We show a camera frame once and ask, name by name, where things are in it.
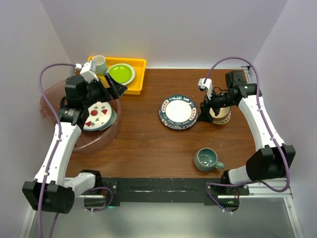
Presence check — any teal ceramic mug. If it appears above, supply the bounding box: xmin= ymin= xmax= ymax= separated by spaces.
xmin=194 ymin=148 xmax=225 ymax=172

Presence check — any pale green white mug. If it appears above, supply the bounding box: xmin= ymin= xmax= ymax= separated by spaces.
xmin=92 ymin=55 xmax=107 ymax=75

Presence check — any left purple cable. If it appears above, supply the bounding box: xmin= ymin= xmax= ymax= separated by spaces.
xmin=37 ymin=63 xmax=114 ymax=238

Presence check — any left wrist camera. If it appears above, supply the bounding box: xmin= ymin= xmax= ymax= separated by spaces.
xmin=75 ymin=60 xmax=99 ymax=83

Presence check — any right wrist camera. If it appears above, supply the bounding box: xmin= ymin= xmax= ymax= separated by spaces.
xmin=198 ymin=78 xmax=213 ymax=100

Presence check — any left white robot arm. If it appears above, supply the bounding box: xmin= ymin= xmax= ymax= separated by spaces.
xmin=22 ymin=74 xmax=127 ymax=214

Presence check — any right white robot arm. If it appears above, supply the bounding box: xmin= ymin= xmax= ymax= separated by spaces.
xmin=198 ymin=71 xmax=296 ymax=195

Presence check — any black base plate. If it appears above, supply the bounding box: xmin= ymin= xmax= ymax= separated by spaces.
xmin=103 ymin=178 xmax=250 ymax=208

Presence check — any light blue divided plate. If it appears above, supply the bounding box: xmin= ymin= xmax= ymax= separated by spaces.
xmin=99 ymin=109 xmax=117 ymax=130

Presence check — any lime green plate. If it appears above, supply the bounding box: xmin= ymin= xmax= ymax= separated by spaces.
xmin=107 ymin=63 xmax=136 ymax=85

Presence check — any green rim lettered plate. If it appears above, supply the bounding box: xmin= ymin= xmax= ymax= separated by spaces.
xmin=159 ymin=95 xmax=198 ymax=125

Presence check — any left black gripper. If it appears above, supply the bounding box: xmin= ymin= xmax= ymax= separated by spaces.
xmin=82 ymin=73 xmax=127 ymax=108

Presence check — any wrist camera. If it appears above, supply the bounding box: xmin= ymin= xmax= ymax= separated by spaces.
xmin=198 ymin=78 xmax=213 ymax=100
xmin=75 ymin=60 xmax=99 ymax=83

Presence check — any dark floral plate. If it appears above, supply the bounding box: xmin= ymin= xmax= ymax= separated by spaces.
xmin=160 ymin=117 xmax=197 ymax=130

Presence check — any yellow plastic tray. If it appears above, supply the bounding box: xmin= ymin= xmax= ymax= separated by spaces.
xmin=88 ymin=57 xmax=147 ymax=95

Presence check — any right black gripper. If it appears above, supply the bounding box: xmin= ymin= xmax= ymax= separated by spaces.
xmin=197 ymin=87 xmax=236 ymax=123

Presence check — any clear pink plastic bin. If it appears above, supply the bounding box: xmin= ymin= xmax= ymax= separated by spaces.
xmin=40 ymin=81 xmax=122 ymax=154

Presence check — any cream patterned bowl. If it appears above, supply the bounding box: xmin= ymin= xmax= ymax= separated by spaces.
xmin=210 ymin=107 xmax=231 ymax=124

